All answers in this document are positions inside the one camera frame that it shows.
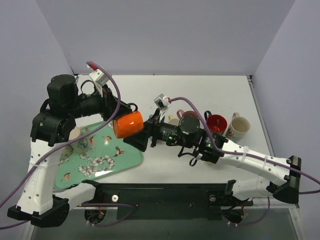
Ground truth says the cream dragon mug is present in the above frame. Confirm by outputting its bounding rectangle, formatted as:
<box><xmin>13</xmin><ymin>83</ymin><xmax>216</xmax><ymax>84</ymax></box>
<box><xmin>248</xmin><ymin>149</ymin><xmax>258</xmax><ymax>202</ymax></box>
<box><xmin>69</xmin><ymin>126</ymin><xmax>92</xmax><ymax>154</ymax></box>

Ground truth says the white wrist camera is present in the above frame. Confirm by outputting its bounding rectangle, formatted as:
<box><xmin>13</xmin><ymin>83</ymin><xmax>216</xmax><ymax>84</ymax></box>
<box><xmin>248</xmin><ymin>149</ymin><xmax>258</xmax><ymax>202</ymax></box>
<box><xmin>86</xmin><ymin>61</ymin><xmax>109</xmax><ymax>97</ymax></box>
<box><xmin>153</xmin><ymin>93</ymin><xmax>171</xmax><ymax>121</ymax></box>

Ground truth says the aluminium rail frame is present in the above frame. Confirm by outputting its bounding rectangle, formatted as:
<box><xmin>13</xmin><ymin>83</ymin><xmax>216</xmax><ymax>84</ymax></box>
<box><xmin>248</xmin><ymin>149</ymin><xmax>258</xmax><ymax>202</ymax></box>
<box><xmin>29</xmin><ymin>74</ymin><xmax>300</xmax><ymax>213</ymax></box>

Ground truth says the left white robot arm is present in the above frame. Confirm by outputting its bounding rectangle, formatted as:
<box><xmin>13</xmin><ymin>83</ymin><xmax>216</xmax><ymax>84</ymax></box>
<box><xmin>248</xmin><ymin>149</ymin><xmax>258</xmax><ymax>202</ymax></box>
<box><xmin>7</xmin><ymin>74</ymin><xmax>133</xmax><ymax>228</ymax></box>

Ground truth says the pink mug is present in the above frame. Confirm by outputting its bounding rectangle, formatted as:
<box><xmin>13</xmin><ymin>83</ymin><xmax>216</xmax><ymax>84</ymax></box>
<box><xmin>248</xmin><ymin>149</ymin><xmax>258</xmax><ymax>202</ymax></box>
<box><xmin>176</xmin><ymin>109</ymin><xmax>199</xmax><ymax>120</ymax></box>

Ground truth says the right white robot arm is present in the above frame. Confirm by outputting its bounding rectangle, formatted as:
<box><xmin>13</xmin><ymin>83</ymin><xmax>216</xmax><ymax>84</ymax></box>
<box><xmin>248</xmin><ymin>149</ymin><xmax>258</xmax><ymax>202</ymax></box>
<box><xmin>123</xmin><ymin>109</ymin><xmax>302</xmax><ymax>205</ymax></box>

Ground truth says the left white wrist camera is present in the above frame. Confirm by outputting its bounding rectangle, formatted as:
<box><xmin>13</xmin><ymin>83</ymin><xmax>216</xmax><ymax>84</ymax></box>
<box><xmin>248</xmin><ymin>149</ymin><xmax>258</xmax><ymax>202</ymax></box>
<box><xmin>86</xmin><ymin>61</ymin><xmax>109</xmax><ymax>97</ymax></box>

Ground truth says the beige bird mug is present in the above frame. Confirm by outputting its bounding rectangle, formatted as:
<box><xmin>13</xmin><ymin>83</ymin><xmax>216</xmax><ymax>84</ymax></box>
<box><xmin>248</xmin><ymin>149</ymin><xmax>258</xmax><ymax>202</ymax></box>
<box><xmin>225</xmin><ymin>112</ymin><xmax>251</xmax><ymax>143</ymax></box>

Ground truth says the green floral tray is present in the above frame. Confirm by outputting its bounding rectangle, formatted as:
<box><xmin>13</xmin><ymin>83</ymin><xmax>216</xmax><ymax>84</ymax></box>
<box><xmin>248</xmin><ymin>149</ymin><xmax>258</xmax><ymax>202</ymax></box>
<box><xmin>53</xmin><ymin>123</ymin><xmax>144</xmax><ymax>191</ymax></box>

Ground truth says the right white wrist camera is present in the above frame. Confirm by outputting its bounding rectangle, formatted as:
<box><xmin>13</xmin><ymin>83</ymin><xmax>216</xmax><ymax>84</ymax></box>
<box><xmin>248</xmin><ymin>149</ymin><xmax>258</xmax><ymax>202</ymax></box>
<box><xmin>153</xmin><ymin>93</ymin><xmax>171</xmax><ymax>121</ymax></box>

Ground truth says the orange mug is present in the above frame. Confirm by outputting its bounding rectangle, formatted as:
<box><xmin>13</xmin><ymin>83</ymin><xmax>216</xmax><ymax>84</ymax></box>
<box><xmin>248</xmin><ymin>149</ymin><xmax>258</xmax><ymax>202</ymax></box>
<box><xmin>112</xmin><ymin>111</ymin><xmax>144</xmax><ymax>139</ymax></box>

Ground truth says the yellow mug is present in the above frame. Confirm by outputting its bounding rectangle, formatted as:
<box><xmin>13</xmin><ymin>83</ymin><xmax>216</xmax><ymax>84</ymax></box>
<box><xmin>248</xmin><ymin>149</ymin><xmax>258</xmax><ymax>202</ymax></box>
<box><xmin>167</xmin><ymin>115</ymin><xmax>180</xmax><ymax>126</ymax></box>

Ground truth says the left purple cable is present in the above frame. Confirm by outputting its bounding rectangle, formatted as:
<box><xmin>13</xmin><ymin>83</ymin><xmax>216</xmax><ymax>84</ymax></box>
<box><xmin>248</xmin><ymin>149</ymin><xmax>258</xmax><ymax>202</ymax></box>
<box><xmin>0</xmin><ymin>60</ymin><xmax>122</xmax><ymax>230</ymax></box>

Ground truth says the black gold-rimmed mug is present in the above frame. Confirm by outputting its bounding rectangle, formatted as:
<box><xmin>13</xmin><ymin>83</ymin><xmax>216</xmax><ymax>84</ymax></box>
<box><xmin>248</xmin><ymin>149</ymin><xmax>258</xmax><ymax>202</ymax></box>
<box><xmin>204</xmin><ymin>110</ymin><xmax>228</xmax><ymax>135</ymax></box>

